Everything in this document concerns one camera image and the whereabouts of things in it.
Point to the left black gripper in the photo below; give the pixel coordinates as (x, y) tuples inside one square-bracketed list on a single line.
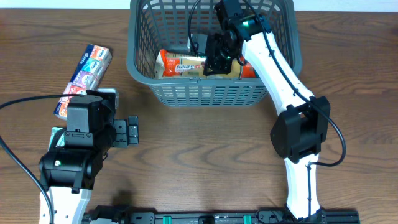
[(125, 137)]

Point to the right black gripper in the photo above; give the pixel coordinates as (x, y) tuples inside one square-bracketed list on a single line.
[(212, 65)]

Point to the orange spaghetti packet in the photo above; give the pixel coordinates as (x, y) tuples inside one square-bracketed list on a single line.
[(171, 65)]

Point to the multicolour tissue multipack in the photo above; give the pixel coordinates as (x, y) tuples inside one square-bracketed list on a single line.
[(89, 70)]

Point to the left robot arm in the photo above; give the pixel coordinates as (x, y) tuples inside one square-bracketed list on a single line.
[(76, 153)]

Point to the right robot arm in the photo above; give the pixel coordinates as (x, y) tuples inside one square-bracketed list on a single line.
[(301, 126)]

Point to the small teal wrapped packet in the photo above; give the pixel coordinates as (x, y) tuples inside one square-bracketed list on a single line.
[(57, 138)]

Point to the grey plastic basket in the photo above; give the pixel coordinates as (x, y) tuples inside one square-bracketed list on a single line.
[(164, 24)]

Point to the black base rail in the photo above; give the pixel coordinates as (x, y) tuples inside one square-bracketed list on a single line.
[(124, 215)]

